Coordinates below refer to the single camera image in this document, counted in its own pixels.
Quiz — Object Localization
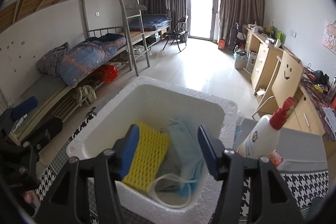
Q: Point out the wall picture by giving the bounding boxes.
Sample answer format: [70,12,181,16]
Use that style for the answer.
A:
[322,20,336,52]

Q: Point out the black folding chair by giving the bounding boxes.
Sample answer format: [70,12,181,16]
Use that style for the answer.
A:
[162,15,189,52]

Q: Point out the printed papers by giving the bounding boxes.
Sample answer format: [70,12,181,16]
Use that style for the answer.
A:
[322,107,336,135]

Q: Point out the wooden chair with smiley face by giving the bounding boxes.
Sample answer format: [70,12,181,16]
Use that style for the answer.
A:
[252,50,306,119]

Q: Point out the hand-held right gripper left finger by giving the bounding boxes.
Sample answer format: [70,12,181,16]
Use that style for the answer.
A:
[34,124,140,224]

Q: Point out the red plastic bag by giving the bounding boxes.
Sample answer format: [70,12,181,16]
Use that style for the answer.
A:
[101,64,118,83]

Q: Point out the light wooden desk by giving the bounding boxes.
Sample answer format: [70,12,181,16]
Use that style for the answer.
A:
[242,25,292,93]

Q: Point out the black headphones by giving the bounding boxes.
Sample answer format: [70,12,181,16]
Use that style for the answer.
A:
[314,70,330,85]

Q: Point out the red snack packet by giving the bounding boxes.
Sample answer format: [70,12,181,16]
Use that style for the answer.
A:
[268,150,284,168]

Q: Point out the white foam box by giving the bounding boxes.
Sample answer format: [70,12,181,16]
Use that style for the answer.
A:
[66,76,238,222]

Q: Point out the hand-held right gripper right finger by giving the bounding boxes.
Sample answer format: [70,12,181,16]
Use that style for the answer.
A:
[197,126,305,224]

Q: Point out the white trash bin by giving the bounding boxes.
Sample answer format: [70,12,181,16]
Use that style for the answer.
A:
[234,49,248,70]

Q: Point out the grey sock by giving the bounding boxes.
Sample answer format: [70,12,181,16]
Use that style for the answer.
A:
[156,158,185,191]

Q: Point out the green crumpled clothes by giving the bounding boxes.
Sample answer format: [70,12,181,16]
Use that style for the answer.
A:
[73,85,97,104]

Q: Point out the houndstooth tablecloth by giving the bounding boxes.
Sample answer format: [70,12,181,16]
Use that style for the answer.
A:
[35,109,330,224]

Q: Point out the blue face mask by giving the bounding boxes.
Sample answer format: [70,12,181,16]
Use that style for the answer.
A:
[150,119,206,209]

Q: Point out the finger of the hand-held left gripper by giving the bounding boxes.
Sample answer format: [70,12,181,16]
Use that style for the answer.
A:
[25,117,63,147]
[10,96,39,121]

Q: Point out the yellow mesh sponge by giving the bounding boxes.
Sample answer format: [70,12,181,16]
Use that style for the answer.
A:
[121,122,171,191]

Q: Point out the blue checked mattress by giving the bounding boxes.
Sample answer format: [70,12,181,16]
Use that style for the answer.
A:
[129,14,172,31]

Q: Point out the white pump bottle red cap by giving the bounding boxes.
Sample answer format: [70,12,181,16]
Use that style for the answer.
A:
[236,97,297,159]

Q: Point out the person's left hand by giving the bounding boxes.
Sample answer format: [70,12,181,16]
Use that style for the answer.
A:
[16,190,37,210]

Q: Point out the wooden desk with patterned top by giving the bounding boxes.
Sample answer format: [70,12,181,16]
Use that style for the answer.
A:
[283,69,336,140]

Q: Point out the blue patterned quilt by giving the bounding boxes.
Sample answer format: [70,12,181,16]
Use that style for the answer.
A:
[36,33,127,86]

